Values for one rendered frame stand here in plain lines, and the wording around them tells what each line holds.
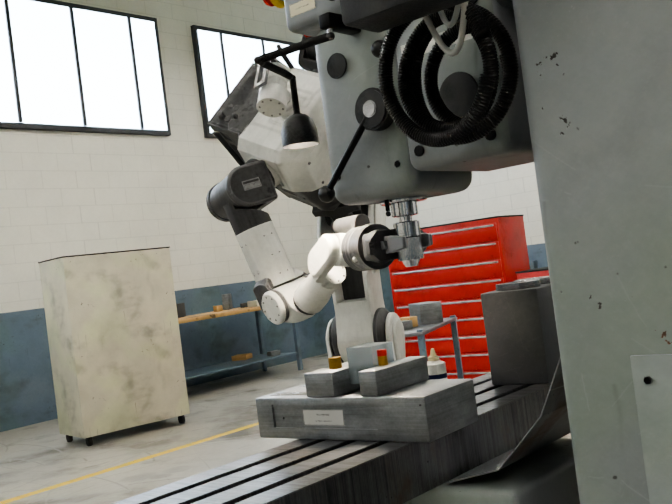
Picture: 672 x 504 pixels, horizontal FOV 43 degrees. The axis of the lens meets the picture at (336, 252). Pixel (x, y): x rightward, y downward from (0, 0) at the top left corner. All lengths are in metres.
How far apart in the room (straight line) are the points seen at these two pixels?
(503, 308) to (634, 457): 0.66
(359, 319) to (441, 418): 0.94
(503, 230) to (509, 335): 5.07
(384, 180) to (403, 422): 0.40
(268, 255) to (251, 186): 0.16
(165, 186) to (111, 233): 1.03
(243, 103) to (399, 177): 0.76
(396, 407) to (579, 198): 0.43
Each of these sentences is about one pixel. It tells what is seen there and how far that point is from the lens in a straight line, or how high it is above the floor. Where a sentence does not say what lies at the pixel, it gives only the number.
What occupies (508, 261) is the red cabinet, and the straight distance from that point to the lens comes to 6.79.
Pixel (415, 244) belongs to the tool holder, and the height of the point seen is 1.23.
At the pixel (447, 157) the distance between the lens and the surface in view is 1.34.
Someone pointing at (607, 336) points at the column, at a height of 1.07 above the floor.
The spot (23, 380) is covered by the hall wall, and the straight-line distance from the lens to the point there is 9.56.
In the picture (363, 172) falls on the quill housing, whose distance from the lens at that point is 1.46.
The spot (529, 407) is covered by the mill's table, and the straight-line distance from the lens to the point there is 1.62.
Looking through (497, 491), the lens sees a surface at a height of 0.85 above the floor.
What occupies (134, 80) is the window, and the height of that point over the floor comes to 3.81.
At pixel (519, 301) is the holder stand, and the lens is 1.71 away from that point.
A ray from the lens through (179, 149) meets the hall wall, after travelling 11.10.
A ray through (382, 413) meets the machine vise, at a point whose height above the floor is 0.97.
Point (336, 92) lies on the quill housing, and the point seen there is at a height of 1.51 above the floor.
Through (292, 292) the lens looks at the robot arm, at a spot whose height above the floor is 1.16.
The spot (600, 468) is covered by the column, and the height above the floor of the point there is 0.91.
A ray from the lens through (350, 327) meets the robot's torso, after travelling 2.23.
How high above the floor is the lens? 1.20
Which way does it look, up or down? 1 degrees up
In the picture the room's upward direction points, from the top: 7 degrees counter-clockwise
